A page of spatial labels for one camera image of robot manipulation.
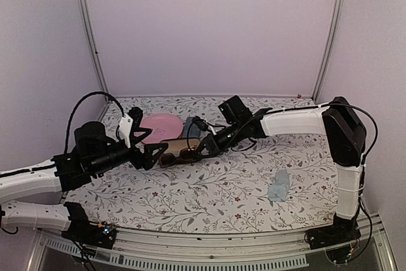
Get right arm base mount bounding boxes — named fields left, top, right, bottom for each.
left=304, top=214, right=361, bottom=249

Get pink round plate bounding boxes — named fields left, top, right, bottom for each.
left=140, top=114, right=183, bottom=144

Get grey marbled glasses case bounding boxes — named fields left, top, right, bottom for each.
left=182, top=116, right=201, bottom=138

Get left aluminium frame post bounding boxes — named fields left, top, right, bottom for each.
left=77, top=0, right=109, bottom=93

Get front aluminium rail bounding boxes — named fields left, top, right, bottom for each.
left=28, top=213, right=398, bottom=270

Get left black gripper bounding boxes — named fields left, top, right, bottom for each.
left=89, top=128, right=168, bottom=175

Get black beige glasses case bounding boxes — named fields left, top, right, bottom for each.
left=160, top=138, right=200, bottom=156

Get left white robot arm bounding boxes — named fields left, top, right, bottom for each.
left=1, top=119, right=168, bottom=242

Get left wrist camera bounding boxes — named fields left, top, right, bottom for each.
left=118, top=107, right=143, bottom=149

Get aluminium frame post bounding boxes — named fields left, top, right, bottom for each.
left=311, top=0, right=344, bottom=102
left=77, top=0, right=109, bottom=93

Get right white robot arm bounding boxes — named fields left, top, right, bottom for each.
left=194, top=96, right=368, bottom=243

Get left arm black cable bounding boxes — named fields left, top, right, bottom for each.
left=63, top=92, right=125, bottom=157

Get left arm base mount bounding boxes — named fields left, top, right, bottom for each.
left=61, top=202, right=117, bottom=249

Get right aluminium frame post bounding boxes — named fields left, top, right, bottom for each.
left=311, top=0, right=344, bottom=102

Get brown sunglasses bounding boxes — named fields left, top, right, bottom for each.
left=159, top=148, right=196, bottom=168

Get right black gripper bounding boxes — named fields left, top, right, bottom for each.
left=192, top=121, right=244, bottom=159

